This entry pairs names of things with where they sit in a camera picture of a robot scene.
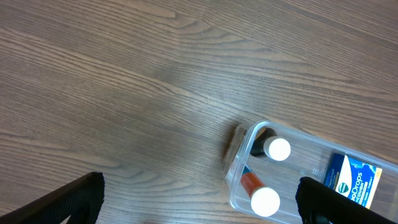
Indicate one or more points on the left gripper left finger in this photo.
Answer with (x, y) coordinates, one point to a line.
(80, 201)

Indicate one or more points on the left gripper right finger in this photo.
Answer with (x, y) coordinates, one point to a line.
(318, 204)

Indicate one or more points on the blue yellow VapoDrops box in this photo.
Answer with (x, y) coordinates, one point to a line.
(352, 178)

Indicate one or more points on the orange pill bottle white cap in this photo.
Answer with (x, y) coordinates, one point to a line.
(264, 200)

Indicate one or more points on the dark bottle white cap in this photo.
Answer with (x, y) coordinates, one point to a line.
(269, 143)

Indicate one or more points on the clear plastic container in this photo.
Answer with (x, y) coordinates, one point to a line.
(310, 157)

